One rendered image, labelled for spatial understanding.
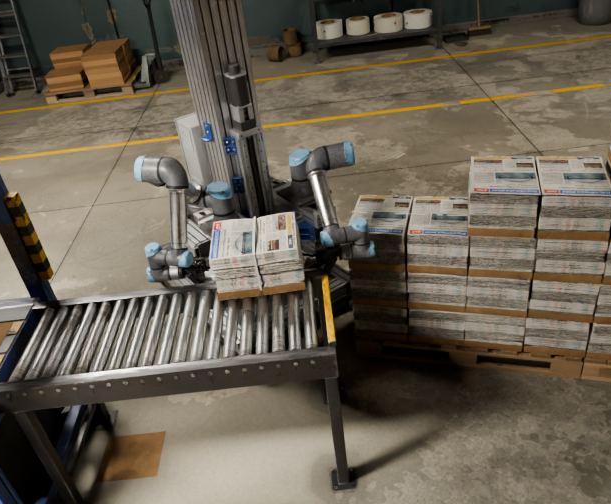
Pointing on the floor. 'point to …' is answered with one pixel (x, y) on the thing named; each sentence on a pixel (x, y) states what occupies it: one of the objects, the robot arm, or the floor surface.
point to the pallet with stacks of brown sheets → (92, 70)
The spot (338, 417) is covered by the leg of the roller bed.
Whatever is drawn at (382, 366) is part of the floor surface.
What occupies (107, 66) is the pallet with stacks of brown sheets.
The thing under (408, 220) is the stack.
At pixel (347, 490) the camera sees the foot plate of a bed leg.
